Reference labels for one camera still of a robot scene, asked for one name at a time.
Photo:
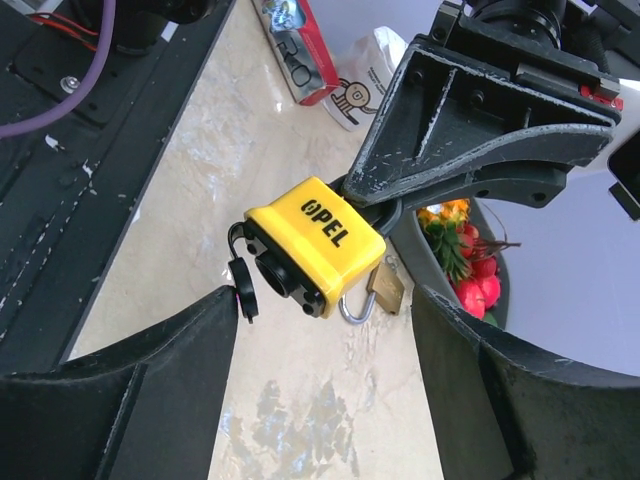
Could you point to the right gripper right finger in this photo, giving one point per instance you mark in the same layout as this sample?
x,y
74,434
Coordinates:
x,y
503,408

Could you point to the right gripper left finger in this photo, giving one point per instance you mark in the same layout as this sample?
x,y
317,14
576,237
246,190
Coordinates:
x,y
146,407

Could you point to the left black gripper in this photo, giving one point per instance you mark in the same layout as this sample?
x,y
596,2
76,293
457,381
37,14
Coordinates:
x,y
527,96

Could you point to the brass padlock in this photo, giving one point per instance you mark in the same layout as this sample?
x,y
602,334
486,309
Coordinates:
x,y
384,288

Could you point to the yellow padlock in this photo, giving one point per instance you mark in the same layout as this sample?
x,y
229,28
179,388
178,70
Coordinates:
x,y
311,245

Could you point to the toy pineapple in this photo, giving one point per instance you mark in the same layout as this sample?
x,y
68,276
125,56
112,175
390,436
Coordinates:
x,y
443,227

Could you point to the dark green fruit tray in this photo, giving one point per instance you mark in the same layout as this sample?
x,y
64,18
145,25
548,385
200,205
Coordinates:
x,y
417,256

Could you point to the white tissue roll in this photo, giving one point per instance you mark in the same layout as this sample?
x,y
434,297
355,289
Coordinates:
x,y
365,72

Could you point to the red box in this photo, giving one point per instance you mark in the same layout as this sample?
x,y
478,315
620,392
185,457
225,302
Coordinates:
x,y
300,49

